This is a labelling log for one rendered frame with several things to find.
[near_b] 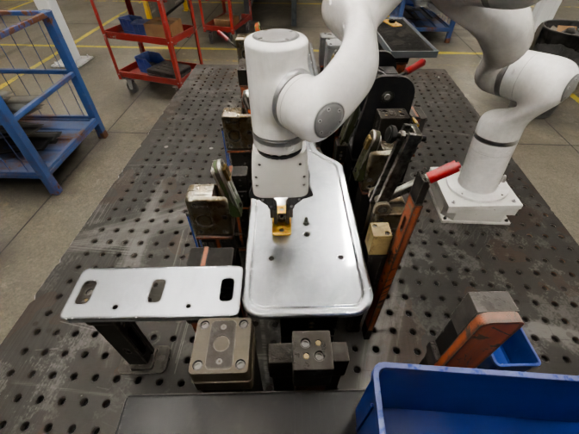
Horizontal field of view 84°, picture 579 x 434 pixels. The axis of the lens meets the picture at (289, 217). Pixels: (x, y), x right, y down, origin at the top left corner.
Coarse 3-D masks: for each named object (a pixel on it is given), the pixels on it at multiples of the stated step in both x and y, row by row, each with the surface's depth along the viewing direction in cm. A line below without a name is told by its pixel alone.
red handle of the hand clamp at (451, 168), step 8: (440, 168) 57; (448, 168) 56; (456, 168) 56; (432, 176) 57; (440, 176) 57; (448, 176) 57; (408, 184) 59; (400, 192) 59; (408, 192) 60; (376, 200) 61
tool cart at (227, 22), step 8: (200, 0) 415; (208, 0) 416; (224, 0) 409; (248, 0) 467; (200, 8) 422; (224, 8) 482; (216, 16) 467; (224, 16) 446; (232, 16) 420; (240, 16) 473; (248, 16) 470; (208, 24) 447; (216, 24) 440; (224, 24) 436; (232, 24) 425; (240, 24) 452; (248, 24) 483; (232, 32) 432; (248, 32) 490; (232, 40) 445
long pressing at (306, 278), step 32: (320, 160) 82; (320, 192) 73; (256, 224) 66; (320, 224) 66; (352, 224) 65; (256, 256) 60; (288, 256) 60; (320, 256) 60; (352, 256) 60; (256, 288) 55; (288, 288) 55; (320, 288) 55; (352, 288) 55
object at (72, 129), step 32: (0, 32) 178; (64, 64) 232; (0, 96) 178; (32, 96) 223; (0, 128) 228; (32, 128) 226; (64, 128) 255; (96, 128) 269; (0, 160) 224; (32, 160) 203; (64, 160) 227
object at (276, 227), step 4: (284, 208) 67; (280, 212) 66; (284, 212) 66; (280, 216) 65; (284, 216) 64; (272, 220) 65; (280, 220) 64; (284, 220) 64; (272, 224) 64; (276, 224) 64; (280, 224) 64; (284, 224) 64; (288, 224) 64; (272, 228) 63; (276, 228) 63; (280, 228) 63; (284, 228) 63; (288, 228) 63; (272, 232) 62; (276, 232) 62; (280, 232) 62; (284, 232) 62; (288, 232) 62
